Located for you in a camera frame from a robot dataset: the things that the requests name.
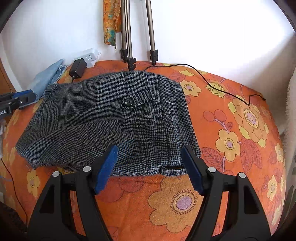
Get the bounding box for dark grey houndstooth shorts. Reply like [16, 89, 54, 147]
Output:
[16, 71, 201, 176]

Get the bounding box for folded light blue jeans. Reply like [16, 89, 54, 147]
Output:
[28, 59, 67, 103]

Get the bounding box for black power adapter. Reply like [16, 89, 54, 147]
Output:
[69, 58, 87, 80]

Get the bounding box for orange floral bed sheet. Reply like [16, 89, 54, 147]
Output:
[1, 62, 286, 240]

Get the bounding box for white power strip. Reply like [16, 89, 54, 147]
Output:
[77, 48, 101, 68]

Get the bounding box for orange floral scarf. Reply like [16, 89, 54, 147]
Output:
[103, 0, 121, 49]

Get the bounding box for wooden door frame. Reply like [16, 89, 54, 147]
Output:
[0, 60, 16, 94]

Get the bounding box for black thin cable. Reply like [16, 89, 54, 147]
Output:
[143, 63, 266, 106]

